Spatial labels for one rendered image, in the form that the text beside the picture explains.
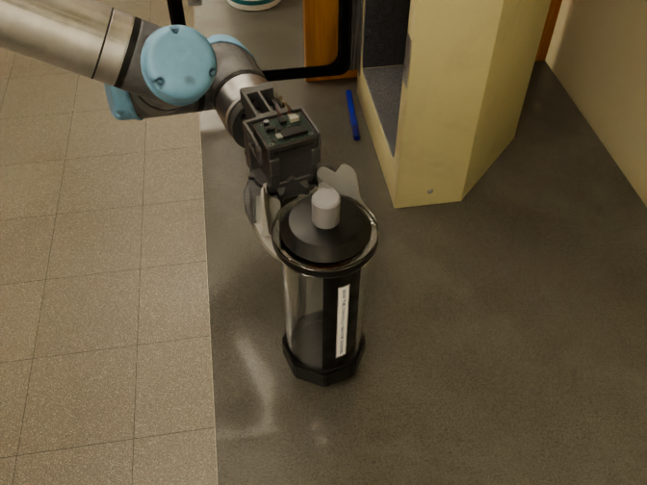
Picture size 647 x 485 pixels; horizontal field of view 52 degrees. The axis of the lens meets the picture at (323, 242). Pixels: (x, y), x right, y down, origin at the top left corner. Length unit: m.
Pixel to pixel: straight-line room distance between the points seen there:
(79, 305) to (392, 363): 1.51
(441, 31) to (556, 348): 0.44
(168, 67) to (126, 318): 1.54
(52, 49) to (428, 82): 0.47
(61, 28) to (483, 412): 0.63
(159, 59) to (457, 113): 0.45
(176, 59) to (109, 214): 1.83
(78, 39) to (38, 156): 2.15
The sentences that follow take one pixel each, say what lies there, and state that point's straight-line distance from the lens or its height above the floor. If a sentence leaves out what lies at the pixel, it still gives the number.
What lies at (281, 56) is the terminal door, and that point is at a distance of 1.21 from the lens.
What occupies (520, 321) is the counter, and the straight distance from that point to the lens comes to 0.95.
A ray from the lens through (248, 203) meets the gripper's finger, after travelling 0.72.
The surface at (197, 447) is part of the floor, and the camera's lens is 1.88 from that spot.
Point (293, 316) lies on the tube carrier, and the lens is 0.73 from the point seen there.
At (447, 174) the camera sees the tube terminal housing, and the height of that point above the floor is 1.00.
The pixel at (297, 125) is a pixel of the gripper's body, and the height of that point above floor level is 1.24.
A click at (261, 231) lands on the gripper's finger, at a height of 1.19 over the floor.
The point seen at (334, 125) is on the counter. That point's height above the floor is 0.94.
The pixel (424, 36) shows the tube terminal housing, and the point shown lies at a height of 1.24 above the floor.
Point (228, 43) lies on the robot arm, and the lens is 0.89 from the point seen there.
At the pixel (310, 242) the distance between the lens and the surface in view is 0.63.
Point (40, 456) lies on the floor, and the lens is 1.99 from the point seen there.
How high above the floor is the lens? 1.68
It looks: 48 degrees down
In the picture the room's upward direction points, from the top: straight up
